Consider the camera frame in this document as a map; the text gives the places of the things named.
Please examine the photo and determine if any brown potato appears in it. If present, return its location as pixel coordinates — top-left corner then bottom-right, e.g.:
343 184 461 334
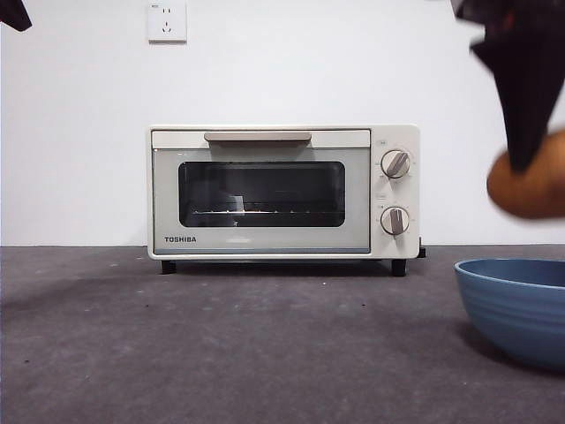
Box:
486 132 565 220

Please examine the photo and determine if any blue ribbed bowl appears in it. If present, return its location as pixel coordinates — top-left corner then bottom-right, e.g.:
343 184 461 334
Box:
454 258 565 372

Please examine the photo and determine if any oven door with beige handle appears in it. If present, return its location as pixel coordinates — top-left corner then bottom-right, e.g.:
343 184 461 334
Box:
150 129 372 256

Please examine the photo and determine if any round beige oven knob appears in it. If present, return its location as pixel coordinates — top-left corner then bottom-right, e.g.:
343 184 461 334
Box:
380 148 413 180
380 205 411 236

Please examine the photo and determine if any cream toaster oven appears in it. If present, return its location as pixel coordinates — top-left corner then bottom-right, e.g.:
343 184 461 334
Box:
147 124 427 278

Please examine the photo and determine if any white wall socket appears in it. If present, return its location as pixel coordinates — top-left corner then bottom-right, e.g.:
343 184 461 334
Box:
147 2 188 44

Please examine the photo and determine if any metal wire oven rack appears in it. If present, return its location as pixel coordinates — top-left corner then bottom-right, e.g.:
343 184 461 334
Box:
192 207 343 217

